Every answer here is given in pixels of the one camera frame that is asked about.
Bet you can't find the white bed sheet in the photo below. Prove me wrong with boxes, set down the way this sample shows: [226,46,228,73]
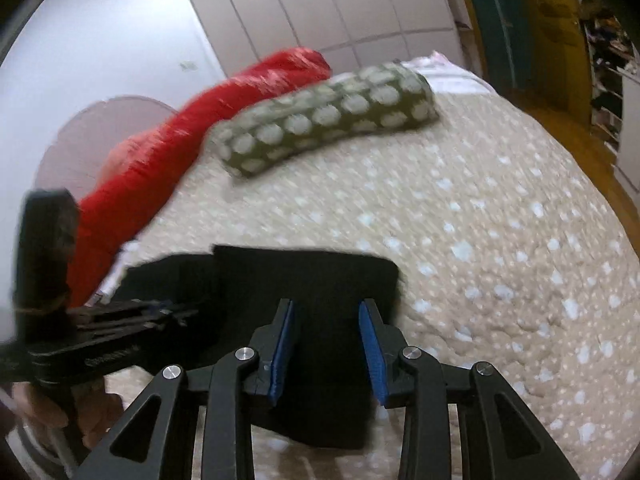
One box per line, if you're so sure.
[84,49,497,306]

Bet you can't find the olive hedgehog print pillow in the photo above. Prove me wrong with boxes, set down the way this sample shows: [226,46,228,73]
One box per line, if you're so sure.
[204,63,439,178]

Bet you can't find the black pants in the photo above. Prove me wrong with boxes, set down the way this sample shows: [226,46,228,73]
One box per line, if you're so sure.
[114,245,399,450]

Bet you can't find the white cluttered shelf unit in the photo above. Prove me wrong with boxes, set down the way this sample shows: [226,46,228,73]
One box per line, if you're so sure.
[579,0,639,202]

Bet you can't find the beige quilted bedspread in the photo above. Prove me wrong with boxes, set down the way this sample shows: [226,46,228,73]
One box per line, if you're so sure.
[134,92,639,479]

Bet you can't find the pink round headboard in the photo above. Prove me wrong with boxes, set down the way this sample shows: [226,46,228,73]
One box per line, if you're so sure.
[34,96,175,200]

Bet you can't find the person left hand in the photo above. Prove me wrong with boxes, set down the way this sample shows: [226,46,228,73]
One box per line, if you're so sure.
[12,379,124,450]

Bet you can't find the white wardrobe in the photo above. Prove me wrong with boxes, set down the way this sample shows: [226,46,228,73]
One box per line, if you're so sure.
[191,0,464,76]

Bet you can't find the red long bolster quilt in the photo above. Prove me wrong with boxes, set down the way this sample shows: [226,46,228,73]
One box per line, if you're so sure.
[67,48,332,309]

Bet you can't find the yellow wooden door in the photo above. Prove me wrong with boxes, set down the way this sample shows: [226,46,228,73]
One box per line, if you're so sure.
[471,0,591,127]

